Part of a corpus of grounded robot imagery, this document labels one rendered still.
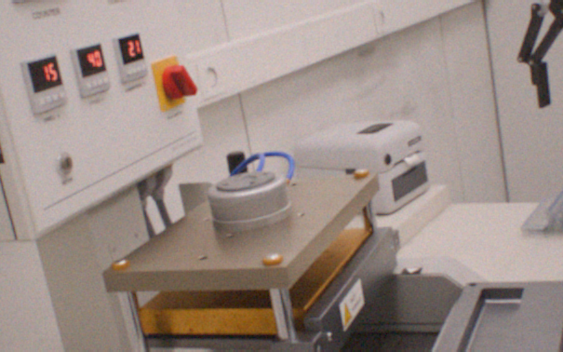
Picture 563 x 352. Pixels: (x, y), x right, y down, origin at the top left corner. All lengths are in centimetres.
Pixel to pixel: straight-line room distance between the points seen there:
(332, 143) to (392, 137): 13
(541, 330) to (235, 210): 29
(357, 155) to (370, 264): 98
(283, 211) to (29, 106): 25
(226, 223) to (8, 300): 63
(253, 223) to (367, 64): 161
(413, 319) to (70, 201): 39
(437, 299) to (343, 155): 94
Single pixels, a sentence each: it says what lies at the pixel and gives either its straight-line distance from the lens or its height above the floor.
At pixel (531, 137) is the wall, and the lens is 336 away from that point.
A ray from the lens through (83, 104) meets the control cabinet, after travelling 84.
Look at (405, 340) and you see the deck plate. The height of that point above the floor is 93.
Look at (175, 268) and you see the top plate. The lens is 74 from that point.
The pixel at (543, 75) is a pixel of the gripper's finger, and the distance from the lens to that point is 144.
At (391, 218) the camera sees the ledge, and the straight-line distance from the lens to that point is 182.
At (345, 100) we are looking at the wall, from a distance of 226.
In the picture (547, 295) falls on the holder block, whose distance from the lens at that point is 87.
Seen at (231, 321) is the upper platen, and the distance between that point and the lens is 78.
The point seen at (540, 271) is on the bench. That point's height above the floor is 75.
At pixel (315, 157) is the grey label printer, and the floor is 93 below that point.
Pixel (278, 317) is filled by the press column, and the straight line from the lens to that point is 72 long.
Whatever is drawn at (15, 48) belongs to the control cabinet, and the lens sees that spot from 78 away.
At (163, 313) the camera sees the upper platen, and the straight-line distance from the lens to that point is 81.
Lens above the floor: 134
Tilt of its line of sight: 14 degrees down
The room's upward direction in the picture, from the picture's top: 11 degrees counter-clockwise
